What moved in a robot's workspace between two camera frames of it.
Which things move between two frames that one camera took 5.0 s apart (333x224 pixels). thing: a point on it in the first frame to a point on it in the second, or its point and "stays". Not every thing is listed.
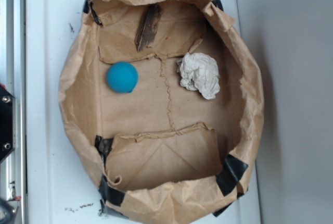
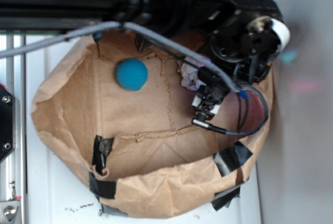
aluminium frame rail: (13, 79) stays
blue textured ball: (122, 76) to (131, 74)
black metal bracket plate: (8, 123) stays
